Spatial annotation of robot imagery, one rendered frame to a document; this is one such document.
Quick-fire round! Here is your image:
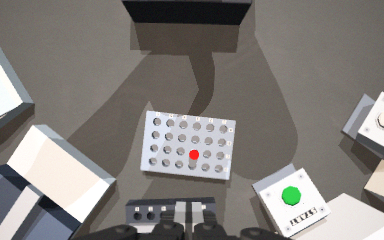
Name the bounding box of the white tube rack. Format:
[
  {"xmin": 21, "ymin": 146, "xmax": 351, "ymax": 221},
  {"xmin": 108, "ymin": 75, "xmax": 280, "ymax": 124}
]
[{"xmin": 141, "ymin": 111, "xmax": 236, "ymax": 180}]

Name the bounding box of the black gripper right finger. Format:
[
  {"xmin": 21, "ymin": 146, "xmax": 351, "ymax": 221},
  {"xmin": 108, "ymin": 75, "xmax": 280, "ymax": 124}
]
[{"xmin": 188, "ymin": 202, "xmax": 294, "ymax": 240}]

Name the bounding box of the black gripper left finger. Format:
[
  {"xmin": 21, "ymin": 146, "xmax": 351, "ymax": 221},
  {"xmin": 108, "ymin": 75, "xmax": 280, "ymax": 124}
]
[{"xmin": 70, "ymin": 201, "xmax": 189, "ymax": 240}]

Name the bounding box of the grey balance with glass draft shield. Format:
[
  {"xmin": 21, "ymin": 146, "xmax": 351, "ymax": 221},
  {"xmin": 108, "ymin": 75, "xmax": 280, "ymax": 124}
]
[{"xmin": 342, "ymin": 92, "xmax": 384, "ymax": 202}]

